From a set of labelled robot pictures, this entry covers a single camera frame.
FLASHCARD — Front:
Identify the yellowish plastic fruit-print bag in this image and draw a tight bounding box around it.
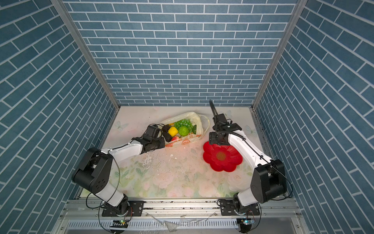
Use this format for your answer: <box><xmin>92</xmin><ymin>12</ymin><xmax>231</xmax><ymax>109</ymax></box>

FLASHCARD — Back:
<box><xmin>161</xmin><ymin>112</ymin><xmax>210</xmax><ymax>148</ymax></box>

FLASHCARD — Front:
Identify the red flower-shaped plastic plate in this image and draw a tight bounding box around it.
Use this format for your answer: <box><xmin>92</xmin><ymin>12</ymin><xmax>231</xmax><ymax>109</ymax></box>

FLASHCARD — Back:
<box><xmin>203</xmin><ymin>141</ymin><xmax>243</xmax><ymax>173</ymax></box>

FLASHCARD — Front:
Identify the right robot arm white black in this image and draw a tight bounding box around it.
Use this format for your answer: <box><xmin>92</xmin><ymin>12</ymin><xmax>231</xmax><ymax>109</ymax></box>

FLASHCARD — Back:
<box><xmin>209</xmin><ymin>121</ymin><xmax>287</xmax><ymax>207</ymax></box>

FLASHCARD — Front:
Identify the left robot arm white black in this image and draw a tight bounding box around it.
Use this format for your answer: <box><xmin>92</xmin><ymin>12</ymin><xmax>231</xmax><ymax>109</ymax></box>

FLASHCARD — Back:
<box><xmin>72</xmin><ymin>136</ymin><xmax>165</xmax><ymax>210</ymax></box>

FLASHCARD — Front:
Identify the yellow lemon toy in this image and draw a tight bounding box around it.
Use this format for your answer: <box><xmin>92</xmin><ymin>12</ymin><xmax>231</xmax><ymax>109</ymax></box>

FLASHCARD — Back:
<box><xmin>168</xmin><ymin>126</ymin><xmax>178</xmax><ymax>137</ymax></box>

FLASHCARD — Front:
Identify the green lime toy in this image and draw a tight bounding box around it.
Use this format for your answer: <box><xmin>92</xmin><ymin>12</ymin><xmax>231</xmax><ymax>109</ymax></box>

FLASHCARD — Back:
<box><xmin>178</xmin><ymin>125</ymin><xmax>190</xmax><ymax>137</ymax></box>

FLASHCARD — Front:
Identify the green grape bunch toy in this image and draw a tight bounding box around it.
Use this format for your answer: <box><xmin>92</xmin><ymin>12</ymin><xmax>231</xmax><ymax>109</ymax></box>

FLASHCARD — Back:
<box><xmin>174</xmin><ymin>119</ymin><xmax>193</xmax><ymax>131</ymax></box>

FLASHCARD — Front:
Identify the crumpled clear plastic wrap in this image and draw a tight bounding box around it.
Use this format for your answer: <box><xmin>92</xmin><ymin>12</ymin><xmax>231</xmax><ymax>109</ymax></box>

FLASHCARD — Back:
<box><xmin>146</xmin><ymin>213</ymin><xmax>216</xmax><ymax>232</ymax></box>

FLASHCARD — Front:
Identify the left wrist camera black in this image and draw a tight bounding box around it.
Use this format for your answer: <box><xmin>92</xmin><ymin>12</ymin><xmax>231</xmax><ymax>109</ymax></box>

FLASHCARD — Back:
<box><xmin>143</xmin><ymin>124</ymin><xmax>161</xmax><ymax>141</ymax></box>

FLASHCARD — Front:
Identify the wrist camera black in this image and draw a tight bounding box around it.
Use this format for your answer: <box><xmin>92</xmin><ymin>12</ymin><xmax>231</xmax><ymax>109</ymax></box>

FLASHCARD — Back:
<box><xmin>143</xmin><ymin>124</ymin><xmax>161</xmax><ymax>141</ymax></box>
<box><xmin>213</xmin><ymin>114</ymin><xmax>228</xmax><ymax>125</ymax></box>

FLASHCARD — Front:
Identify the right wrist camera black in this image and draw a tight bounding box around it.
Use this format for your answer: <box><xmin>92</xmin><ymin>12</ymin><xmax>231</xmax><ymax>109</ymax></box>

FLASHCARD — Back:
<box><xmin>213</xmin><ymin>114</ymin><xmax>228</xmax><ymax>125</ymax></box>

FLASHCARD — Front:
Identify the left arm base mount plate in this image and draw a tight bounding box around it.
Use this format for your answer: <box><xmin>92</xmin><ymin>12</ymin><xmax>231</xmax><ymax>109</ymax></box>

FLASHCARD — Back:
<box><xmin>101</xmin><ymin>200</ymin><xmax>145</xmax><ymax>217</ymax></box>

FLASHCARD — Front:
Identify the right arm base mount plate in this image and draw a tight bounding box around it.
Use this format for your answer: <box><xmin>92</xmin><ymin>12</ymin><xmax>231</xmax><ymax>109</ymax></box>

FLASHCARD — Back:
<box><xmin>216</xmin><ymin>199</ymin><xmax>260</xmax><ymax>216</ymax></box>

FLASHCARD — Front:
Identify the left circuit board with wires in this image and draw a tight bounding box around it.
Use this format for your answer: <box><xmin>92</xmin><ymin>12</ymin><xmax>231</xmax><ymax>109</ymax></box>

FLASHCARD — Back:
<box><xmin>110</xmin><ymin>220</ymin><xmax>129</xmax><ymax>234</ymax></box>

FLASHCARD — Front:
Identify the circuit board with wires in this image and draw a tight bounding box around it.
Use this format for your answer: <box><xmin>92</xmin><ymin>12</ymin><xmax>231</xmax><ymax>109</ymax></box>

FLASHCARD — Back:
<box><xmin>110</xmin><ymin>220</ymin><xmax>129</xmax><ymax>234</ymax></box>
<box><xmin>236</xmin><ymin>218</ymin><xmax>255</xmax><ymax>234</ymax></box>

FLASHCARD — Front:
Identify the right circuit board with wires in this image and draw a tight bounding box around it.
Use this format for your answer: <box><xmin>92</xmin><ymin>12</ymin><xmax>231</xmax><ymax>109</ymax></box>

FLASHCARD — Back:
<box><xmin>236</xmin><ymin>218</ymin><xmax>255</xmax><ymax>234</ymax></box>

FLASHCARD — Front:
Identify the aluminium front rail frame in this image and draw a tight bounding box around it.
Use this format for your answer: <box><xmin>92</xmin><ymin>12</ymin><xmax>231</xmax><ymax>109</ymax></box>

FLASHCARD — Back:
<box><xmin>53</xmin><ymin>198</ymin><xmax>308</xmax><ymax>234</ymax></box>

